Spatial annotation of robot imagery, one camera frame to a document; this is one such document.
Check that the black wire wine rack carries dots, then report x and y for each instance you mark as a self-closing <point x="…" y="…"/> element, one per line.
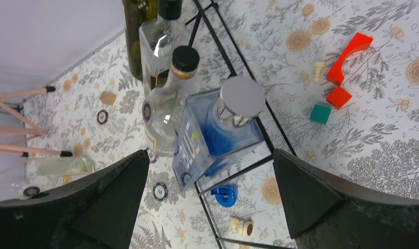
<point x="253" y="175"/>

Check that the cream chess pawn far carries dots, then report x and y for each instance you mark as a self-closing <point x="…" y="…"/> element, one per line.
<point x="318" y="70"/>

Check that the pink music stand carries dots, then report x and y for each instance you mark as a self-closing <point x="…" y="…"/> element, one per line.
<point x="33" y="130"/>

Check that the poker chip middle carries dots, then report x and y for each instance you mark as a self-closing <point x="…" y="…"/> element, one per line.
<point x="153" y="158"/>

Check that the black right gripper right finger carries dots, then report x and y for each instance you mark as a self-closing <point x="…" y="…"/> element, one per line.
<point x="323" y="210"/>

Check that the clear round bottle gold label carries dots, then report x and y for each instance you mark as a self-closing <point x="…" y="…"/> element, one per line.
<point x="163" y="108"/>

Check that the blue arch toy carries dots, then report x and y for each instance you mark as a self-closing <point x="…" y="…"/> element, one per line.
<point x="226" y="195"/>

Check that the red arch block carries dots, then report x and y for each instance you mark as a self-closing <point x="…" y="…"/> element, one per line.
<point x="359" y="42"/>

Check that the blue square glass bottle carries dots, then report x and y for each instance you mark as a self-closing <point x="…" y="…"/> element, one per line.
<point x="217" y="129"/>

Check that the dark green wine bottle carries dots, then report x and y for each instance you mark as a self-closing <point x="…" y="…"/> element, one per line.
<point x="136" y="12"/>

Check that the clear bottle blue gold emblem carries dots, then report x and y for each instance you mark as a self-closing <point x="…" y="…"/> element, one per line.
<point x="42" y="174"/>

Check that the red cube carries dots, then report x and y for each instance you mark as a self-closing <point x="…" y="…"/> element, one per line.
<point x="338" y="97"/>

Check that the clear square bottle black cap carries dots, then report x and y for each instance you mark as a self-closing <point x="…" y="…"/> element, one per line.
<point x="159" y="37"/>

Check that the cream chess piece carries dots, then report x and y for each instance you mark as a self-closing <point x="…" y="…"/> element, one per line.
<point x="244" y="227"/>

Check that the poker chip far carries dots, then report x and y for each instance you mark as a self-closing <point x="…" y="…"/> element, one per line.
<point x="102" y="117"/>

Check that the teal cube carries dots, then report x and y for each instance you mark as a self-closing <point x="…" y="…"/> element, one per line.
<point x="320" y="114"/>

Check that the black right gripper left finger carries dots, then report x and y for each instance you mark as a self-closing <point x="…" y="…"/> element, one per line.
<point x="97" y="211"/>

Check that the poker chip near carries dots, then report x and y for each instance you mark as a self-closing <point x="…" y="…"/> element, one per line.
<point x="160" y="191"/>

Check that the wooden cube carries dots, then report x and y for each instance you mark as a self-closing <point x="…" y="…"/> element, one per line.
<point x="108" y="98"/>

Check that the poker chip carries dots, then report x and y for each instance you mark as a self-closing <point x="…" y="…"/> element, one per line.
<point x="160" y="191"/>
<point x="102" y="117"/>
<point x="153" y="158"/>

